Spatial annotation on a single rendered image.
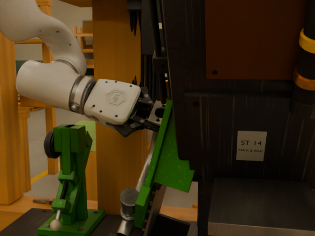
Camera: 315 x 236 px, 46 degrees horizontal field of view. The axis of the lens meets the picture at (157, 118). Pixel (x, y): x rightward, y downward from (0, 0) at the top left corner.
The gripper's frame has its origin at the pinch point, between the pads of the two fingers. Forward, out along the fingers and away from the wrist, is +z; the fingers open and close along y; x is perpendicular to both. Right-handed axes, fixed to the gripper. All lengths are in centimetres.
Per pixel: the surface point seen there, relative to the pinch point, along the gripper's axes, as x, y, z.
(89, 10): 694, 723, -423
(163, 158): -5.2, -11.4, 4.7
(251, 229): -19.1, -24.0, 20.1
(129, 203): 0.0, -19.7, 1.1
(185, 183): -3.1, -13.7, 10.0
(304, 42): -35.9, -6.6, 18.7
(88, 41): 753, 659, -404
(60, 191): 25.5, -14.2, -20.4
